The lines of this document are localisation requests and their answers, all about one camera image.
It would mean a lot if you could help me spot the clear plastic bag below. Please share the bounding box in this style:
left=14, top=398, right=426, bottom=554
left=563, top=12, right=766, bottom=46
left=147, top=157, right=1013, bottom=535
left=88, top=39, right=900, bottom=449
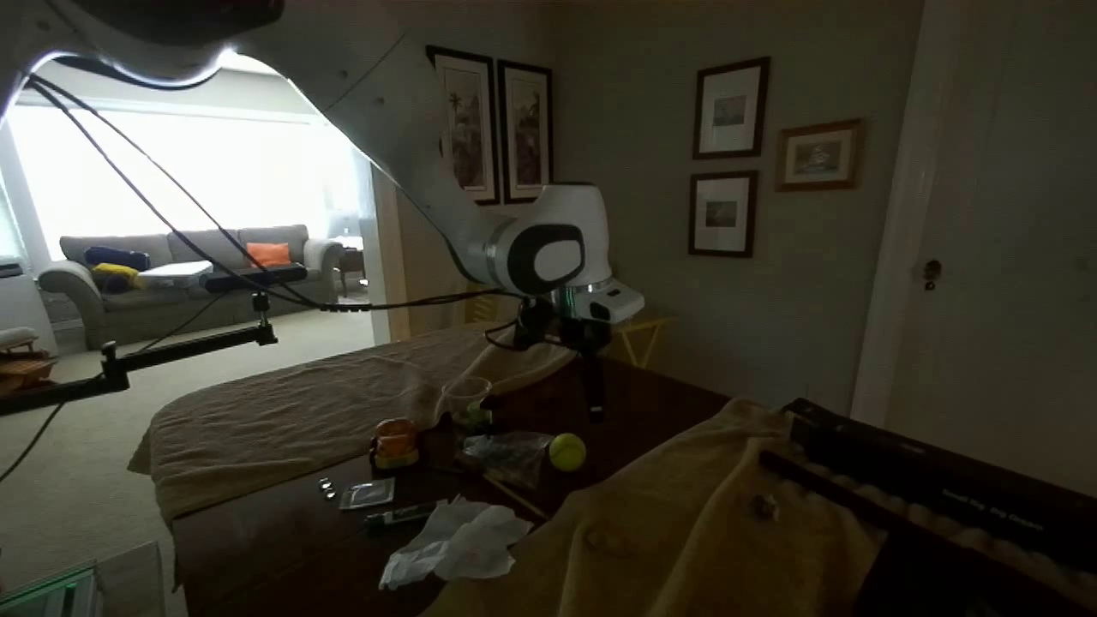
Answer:
left=459, top=431, right=550, bottom=492

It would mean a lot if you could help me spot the white door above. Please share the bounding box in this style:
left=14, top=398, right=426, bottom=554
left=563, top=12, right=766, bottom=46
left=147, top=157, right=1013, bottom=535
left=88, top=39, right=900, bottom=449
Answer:
left=850, top=0, right=1097, bottom=494

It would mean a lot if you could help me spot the crumpled white tissue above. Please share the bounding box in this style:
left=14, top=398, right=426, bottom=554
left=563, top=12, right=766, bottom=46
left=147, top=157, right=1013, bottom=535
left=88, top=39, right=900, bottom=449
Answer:
left=378, top=496, right=533, bottom=590

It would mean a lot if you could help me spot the grey sofa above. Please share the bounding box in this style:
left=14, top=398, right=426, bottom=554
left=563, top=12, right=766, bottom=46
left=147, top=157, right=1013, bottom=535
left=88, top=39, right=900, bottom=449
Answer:
left=38, top=224, right=341, bottom=351

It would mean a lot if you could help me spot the orange block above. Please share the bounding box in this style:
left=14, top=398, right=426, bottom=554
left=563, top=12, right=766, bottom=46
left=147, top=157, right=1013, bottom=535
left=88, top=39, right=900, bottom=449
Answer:
left=371, top=417, right=421, bottom=472

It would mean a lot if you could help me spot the black keyboard case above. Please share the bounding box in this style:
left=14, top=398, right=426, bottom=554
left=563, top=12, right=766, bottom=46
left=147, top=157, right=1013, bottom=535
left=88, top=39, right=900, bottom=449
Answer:
left=760, top=398, right=1097, bottom=617

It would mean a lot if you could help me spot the yellow-green tennis ball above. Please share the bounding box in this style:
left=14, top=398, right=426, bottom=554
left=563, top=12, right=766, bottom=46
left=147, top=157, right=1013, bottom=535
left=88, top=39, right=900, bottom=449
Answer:
left=550, top=431, right=588, bottom=472

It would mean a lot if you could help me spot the framed picture far left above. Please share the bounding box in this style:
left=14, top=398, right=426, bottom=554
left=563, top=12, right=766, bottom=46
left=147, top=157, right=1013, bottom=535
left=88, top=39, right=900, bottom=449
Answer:
left=430, top=46, right=499, bottom=207

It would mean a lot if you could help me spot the tan cloth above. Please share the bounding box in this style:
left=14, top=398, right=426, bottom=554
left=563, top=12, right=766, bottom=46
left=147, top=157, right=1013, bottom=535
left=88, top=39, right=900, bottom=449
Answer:
left=128, top=324, right=576, bottom=526

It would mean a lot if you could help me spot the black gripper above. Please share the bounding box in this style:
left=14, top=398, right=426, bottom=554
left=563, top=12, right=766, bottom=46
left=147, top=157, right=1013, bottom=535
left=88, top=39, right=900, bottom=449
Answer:
left=507, top=300, right=610, bottom=423

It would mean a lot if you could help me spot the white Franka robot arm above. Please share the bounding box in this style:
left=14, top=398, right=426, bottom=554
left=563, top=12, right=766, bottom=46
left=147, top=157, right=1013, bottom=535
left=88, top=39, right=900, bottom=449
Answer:
left=0, top=0, right=644, bottom=355

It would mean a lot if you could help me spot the framed picture lower middle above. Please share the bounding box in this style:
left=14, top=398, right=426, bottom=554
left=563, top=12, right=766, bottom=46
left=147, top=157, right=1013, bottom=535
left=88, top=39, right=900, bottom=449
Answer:
left=690, top=171, right=758, bottom=257

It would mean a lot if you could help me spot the olive green cloth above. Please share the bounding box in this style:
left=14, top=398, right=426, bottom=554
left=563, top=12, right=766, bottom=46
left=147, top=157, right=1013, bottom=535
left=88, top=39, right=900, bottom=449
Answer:
left=421, top=398, right=883, bottom=617

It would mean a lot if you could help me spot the yellow pencil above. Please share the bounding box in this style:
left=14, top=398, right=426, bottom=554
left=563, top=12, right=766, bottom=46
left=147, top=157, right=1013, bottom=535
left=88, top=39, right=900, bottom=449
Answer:
left=484, top=472, right=550, bottom=520

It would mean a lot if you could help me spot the framed picture upper middle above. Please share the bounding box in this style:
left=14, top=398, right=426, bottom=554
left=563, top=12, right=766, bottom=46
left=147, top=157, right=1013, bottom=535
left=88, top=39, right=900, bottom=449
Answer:
left=694, top=59, right=773, bottom=157

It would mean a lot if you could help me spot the wooden framed picture right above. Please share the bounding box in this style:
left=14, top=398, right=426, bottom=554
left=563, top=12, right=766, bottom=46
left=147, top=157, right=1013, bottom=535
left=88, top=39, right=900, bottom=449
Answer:
left=778, top=120, right=866, bottom=191

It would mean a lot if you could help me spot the green white marker pen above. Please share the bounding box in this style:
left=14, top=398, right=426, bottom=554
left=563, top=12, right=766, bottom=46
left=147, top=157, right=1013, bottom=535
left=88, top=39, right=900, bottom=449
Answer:
left=368, top=505, right=436, bottom=529

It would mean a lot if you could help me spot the small white packet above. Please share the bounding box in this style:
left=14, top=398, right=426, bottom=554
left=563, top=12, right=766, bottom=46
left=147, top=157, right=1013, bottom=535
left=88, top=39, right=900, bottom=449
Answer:
left=341, top=476, right=396, bottom=511

